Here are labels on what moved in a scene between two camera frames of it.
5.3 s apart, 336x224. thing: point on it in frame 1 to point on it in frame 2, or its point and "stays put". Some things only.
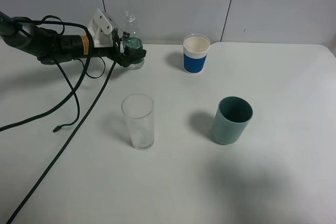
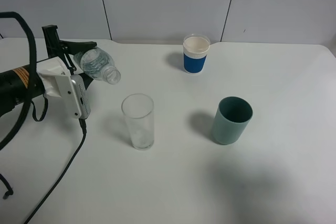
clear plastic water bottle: x=135 y=41 to x=96 y=63
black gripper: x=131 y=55 to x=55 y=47
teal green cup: x=232 y=118 stays put
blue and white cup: x=195 y=47 stays put
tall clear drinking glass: x=138 y=109 stays put
